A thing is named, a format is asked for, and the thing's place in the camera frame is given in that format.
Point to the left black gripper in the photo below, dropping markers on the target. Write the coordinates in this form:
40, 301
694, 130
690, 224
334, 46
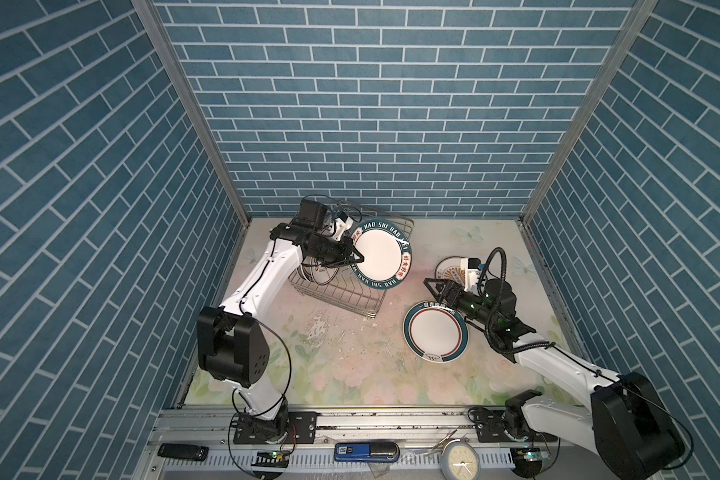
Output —
345, 245

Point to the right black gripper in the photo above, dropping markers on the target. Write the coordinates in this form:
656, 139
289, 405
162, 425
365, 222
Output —
446, 294

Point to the thin red rim plate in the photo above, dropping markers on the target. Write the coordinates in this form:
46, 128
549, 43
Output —
452, 268

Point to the metal wire dish rack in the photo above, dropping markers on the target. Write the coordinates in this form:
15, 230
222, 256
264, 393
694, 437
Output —
341, 287

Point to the red ring green plate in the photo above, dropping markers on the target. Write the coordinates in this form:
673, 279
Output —
435, 333

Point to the grey rim hao plate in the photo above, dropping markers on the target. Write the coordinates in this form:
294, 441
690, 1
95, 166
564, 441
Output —
387, 254

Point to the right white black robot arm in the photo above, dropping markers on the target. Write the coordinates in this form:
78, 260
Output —
619, 417

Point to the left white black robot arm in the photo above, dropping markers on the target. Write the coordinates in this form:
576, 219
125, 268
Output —
231, 345

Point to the round white clock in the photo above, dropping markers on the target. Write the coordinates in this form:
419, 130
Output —
459, 461

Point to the blue black device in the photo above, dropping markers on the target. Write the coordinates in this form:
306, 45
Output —
367, 452

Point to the black remote control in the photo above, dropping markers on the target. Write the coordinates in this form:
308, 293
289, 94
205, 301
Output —
179, 451

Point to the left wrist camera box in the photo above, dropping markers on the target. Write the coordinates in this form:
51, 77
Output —
329, 220

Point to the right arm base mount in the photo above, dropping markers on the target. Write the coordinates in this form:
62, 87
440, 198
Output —
491, 427

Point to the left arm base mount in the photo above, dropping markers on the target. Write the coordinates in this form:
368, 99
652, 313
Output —
297, 427

